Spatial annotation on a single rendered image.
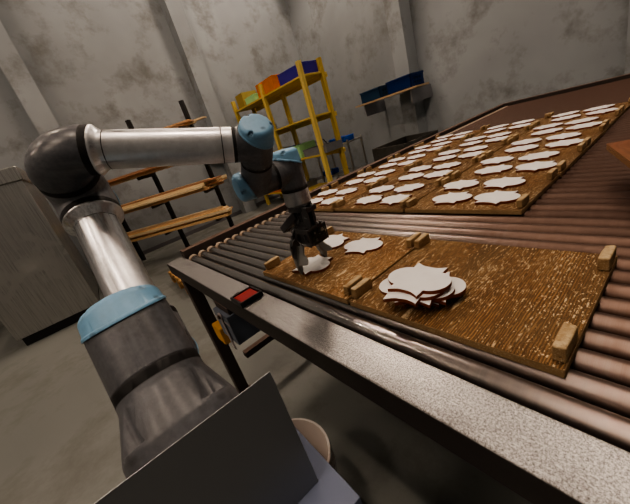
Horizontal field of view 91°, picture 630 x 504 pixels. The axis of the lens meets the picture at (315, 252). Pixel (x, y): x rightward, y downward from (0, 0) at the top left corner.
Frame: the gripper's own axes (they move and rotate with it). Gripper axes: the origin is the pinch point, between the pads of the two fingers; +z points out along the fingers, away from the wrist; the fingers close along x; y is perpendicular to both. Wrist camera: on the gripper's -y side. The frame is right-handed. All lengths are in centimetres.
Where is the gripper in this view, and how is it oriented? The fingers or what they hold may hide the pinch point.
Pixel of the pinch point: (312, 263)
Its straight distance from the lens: 97.3
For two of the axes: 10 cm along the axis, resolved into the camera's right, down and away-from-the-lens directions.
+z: 2.5, 8.8, 4.0
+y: 6.4, 1.6, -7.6
